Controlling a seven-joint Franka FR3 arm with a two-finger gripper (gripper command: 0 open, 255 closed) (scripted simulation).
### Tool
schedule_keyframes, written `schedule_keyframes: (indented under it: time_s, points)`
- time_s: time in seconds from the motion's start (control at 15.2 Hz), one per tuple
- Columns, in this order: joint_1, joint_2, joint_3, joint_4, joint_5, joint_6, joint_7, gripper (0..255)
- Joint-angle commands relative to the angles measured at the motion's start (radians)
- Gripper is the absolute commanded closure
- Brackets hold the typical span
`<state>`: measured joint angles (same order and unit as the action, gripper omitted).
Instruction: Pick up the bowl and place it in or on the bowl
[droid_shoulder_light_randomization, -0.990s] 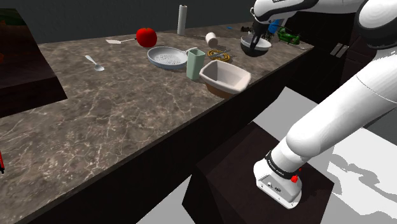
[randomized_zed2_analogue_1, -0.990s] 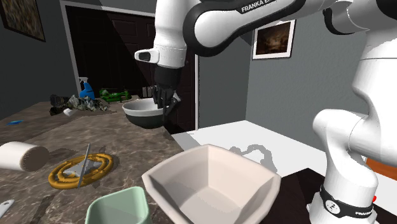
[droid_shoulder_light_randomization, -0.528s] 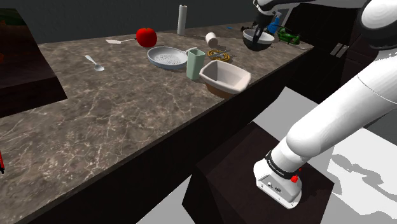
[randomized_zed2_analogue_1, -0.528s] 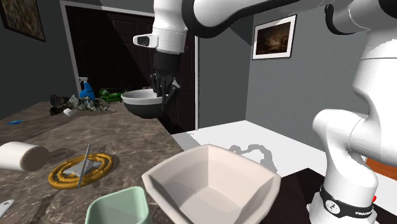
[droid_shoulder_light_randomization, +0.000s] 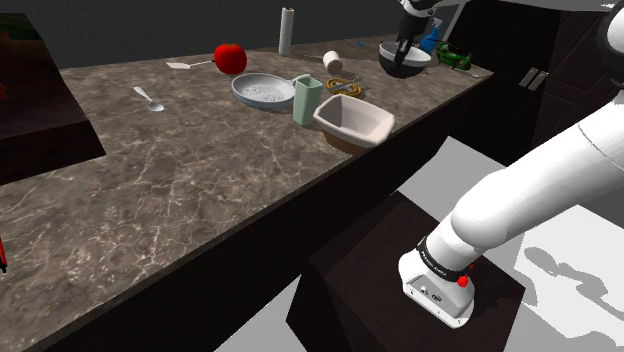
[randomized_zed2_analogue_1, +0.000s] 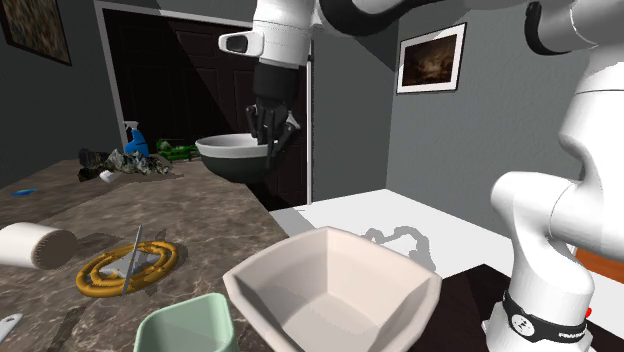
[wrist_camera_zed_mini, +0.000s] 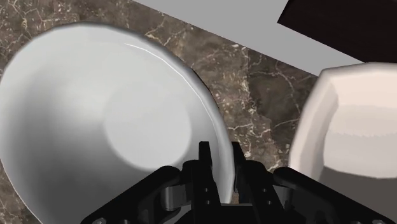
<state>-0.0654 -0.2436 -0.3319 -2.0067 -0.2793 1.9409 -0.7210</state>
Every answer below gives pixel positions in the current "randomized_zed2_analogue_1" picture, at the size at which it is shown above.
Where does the white flat utensil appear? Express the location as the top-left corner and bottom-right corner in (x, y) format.
(0, 313), (24, 343)

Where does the green toy vehicle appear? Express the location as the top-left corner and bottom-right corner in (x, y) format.
(155, 139), (202, 162)

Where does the white square bowl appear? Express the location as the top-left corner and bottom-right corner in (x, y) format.
(222, 225), (443, 352)

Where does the blue spray bottle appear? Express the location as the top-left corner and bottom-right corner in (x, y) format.
(123, 120), (150, 158)

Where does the dark framed wall picture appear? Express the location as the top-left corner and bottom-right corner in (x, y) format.
(0, 0), (73, 67)

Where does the dark door with white frame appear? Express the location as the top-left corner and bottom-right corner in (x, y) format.
(93, 0), (314, 206)

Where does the white framed wall picture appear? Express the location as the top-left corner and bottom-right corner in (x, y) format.
(395, 21), (468, 95)

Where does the pale green cup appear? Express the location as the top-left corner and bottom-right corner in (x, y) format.
(133, 292), (239, 352)

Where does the dark bowl with white inside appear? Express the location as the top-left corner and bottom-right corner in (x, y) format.
(194, 133), (289, 185)

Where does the white cylinder with tan end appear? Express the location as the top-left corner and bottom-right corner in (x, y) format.
(0, 222), (79, 271)

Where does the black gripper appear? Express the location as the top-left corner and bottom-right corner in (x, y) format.
(245, 62), (302, 170)

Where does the grey knife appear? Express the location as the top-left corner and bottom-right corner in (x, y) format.
(99, 225), (163, 297)

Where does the yellow ring trivet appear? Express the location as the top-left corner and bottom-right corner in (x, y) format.
(75, 240), (180, 298)

